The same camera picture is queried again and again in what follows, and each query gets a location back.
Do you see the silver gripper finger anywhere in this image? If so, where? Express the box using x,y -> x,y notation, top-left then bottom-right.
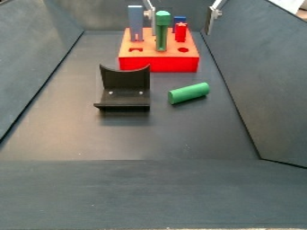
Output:
143,0 -> 156,35
205,0 -> 227,35

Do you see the green round cylinder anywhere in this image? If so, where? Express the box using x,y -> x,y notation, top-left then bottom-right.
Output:
168,83 -> 209,104

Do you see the red peg board block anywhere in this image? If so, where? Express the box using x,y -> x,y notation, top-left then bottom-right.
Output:
117,28 -> 199,73

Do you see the green hexagonal-head peg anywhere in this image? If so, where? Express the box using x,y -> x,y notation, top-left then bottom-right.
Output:
156,11 -> 171,52

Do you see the grey-blue tall rectangular peg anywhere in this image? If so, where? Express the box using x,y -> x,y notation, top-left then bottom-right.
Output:
128,5 -> 143,41

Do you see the blue square peg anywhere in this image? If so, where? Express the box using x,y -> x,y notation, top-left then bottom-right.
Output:
172,16 -> 185,33

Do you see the red star peg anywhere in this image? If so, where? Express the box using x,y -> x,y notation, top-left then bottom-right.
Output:
175,22 -> 187,42

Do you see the black curved cradle stand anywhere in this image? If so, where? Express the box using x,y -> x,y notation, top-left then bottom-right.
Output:
93,66 -> 149,110

